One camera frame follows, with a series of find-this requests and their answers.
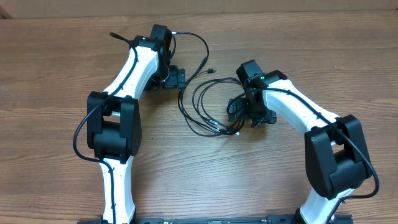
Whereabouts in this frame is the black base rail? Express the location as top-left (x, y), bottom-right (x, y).
top-left (77, 215), bottom-right (354, 224)

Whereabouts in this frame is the thin black USB-C cable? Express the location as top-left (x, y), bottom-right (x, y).
top-left (171, 30), bottom-right (242, 138)

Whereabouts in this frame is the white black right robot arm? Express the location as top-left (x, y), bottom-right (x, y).
top-left (227, 60), bottom-right (375, 223)

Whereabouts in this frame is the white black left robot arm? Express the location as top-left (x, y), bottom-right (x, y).
top-left (84, 24), bottom-right (185, 223)

